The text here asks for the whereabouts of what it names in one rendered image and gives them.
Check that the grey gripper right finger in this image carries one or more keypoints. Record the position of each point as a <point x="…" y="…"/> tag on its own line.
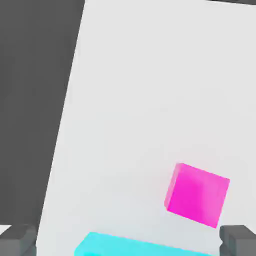
<point x="238" y="242"/>

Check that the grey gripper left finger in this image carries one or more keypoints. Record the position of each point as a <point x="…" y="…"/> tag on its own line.
<point x="18" y="243"/>

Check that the small magenta cube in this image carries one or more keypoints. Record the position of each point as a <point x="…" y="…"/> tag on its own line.
<point x="197" y="197"/>

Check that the small cyan cube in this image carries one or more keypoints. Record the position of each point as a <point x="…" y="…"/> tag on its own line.
<point x="128" y="247"/>

